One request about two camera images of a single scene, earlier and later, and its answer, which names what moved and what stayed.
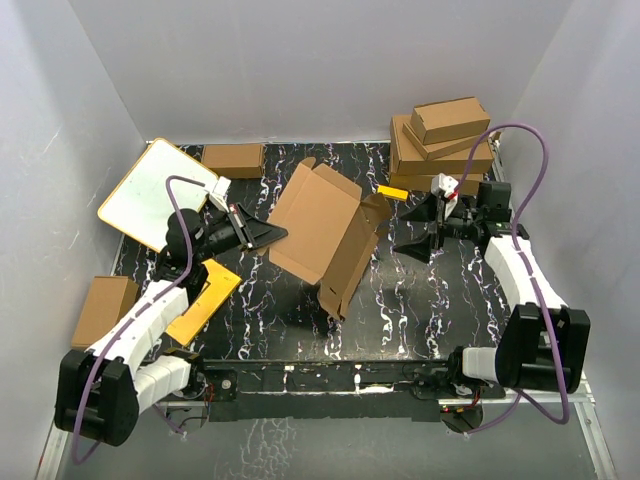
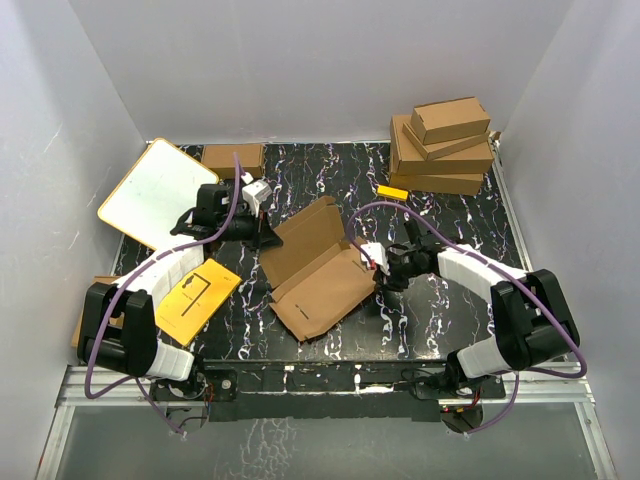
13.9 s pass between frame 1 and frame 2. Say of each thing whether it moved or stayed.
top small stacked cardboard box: stayed
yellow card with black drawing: stayed
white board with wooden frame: stayed
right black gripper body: moved
